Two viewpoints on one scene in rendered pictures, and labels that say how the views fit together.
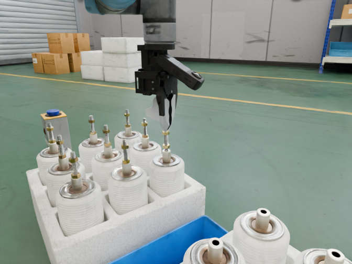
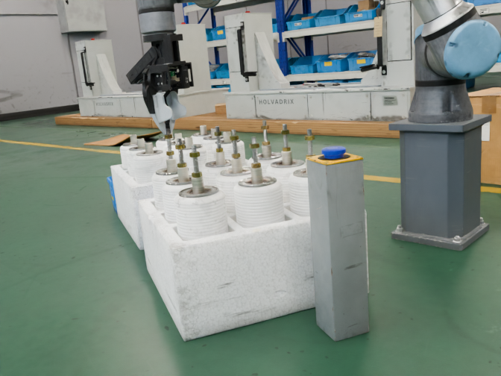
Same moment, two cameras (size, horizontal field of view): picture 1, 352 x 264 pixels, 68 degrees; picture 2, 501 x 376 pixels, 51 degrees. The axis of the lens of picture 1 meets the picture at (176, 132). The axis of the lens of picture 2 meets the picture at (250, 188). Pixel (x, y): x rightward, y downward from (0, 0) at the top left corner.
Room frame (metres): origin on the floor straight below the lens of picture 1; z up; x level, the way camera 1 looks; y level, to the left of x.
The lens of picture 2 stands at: (1.71, 0.52, 0.48)
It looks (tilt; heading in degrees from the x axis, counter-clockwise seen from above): 14 degrees down; 196
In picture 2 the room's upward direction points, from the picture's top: 5 degrees counter-clockwise
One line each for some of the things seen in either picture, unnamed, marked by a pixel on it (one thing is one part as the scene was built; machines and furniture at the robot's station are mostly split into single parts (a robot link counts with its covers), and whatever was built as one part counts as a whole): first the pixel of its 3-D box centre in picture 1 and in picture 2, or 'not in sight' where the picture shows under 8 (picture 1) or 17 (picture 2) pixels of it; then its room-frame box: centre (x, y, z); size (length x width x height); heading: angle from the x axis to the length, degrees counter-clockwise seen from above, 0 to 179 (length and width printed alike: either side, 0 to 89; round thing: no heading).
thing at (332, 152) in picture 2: (53, 113); (333, 154); (0.85, 0.42, 0.32); 0.04 x 0.04 x 0.02
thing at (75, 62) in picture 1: (73, 61); not in sight; (4.49, 1.73, 0.15); 0.30 x 0.24 x 0.30; 62
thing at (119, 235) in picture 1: (113, 204); (244, 242); (0.66, 0.19, 0.09); 0.39 x 0.39 x 0.18; 35
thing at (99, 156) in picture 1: (108, 155); (237, 171); (0.66, 0.19, 0.25); 0.08 x 0.08 x 0.01
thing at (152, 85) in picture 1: (157, 69); (165, 63); (0.64, 0.04, 0.49); 0.09 x 0.08 x 0.12; 67
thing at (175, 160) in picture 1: (166, 160); (172, 171); (0.63, 0.03, 0.25); 0.08 x 0.08 x 0.01
